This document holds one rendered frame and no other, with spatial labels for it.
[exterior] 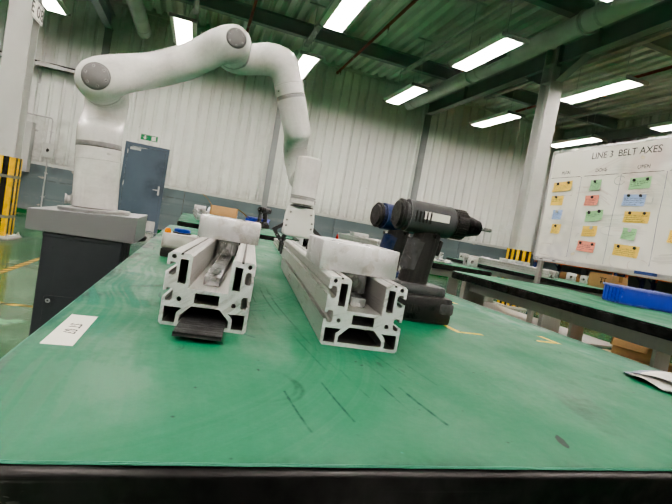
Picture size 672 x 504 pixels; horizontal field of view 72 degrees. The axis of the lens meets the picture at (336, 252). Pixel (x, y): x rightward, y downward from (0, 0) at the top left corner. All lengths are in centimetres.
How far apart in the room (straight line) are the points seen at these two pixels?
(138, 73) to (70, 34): 1175
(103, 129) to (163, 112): 1108
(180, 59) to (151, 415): 126
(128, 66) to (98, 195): 37
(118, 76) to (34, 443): 123
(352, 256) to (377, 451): 35
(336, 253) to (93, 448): 41
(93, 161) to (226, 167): 1097
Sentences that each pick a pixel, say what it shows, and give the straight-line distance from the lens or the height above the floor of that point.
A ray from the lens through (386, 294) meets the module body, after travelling 58.
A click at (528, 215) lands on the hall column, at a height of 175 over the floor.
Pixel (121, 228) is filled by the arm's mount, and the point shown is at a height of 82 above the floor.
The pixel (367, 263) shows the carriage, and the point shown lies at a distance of 64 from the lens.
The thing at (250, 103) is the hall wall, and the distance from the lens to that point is 1267.
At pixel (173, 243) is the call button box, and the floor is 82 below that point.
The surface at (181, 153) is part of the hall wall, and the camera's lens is 1244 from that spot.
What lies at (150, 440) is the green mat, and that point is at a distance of 32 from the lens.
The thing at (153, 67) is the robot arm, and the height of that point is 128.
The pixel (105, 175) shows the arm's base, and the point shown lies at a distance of 148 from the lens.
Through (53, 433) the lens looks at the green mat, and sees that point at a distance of 33.
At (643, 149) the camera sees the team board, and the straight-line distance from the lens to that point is 412.
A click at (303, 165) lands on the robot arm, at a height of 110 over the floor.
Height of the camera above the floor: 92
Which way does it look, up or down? 3 degrees down
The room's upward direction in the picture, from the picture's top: 10 degrees clockwise
